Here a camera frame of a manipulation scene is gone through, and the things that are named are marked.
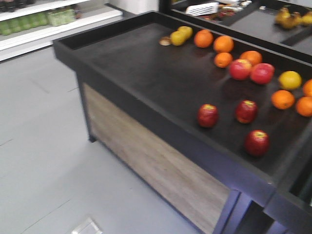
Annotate dark red apple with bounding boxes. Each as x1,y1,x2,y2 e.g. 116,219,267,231
197,104,219,128
235,100,258,124
244,130,270,157

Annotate black wooden display table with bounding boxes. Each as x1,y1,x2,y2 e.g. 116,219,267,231
53,12,312,234

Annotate yellow green apple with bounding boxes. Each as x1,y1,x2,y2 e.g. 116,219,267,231
177,26,193,39
170,31,187,46

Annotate small orange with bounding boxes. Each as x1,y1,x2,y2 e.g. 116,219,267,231
214,52,233,68
295,97,312,117
271,90,295,110

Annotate pointed orange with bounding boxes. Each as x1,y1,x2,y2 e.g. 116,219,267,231
194,29,214,48

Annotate light red apple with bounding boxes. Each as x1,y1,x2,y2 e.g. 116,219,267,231
229,59,252,80

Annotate white perforated grater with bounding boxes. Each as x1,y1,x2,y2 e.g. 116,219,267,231
185,2,219,16

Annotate pink red apple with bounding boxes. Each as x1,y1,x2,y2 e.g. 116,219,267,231
250,63,275,85

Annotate metal floor plate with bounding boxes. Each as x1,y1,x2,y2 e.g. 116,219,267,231
71,218,103,234

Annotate yellow citrus fruit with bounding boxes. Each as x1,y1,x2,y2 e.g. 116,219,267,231
278,71,302,90

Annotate green drink bottle row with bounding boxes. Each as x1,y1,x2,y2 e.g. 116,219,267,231
0,6,76,36

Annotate large orange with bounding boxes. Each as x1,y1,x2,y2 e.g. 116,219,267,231
302,79,312,97

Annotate white store shelf unit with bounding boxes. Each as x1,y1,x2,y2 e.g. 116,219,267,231
0,0,123,61

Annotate black rear display shelf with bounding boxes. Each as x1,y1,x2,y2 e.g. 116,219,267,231
158,0,312,63

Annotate brown yellow pear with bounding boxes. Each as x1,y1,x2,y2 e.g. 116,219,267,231
275,7,290,25

